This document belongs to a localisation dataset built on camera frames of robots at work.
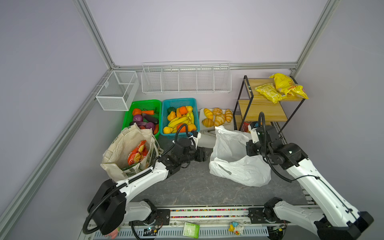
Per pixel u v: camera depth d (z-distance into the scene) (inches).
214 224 28.6
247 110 33.5
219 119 43.9
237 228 26.8
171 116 43.9
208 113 45.5
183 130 38.7
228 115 45.2
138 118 43.5
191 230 27.0
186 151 24.4
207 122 42.7
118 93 38.1
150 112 45.5
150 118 44.1
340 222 14.8
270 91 30.2
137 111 45.0
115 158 29.6
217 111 45.5
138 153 32.5
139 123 42.8
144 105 44.8
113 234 26.8
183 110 44.1
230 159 35.0
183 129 38.7
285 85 29.9
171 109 45.4
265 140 20.7
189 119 38.2
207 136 40.3
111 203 15.9
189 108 45.9
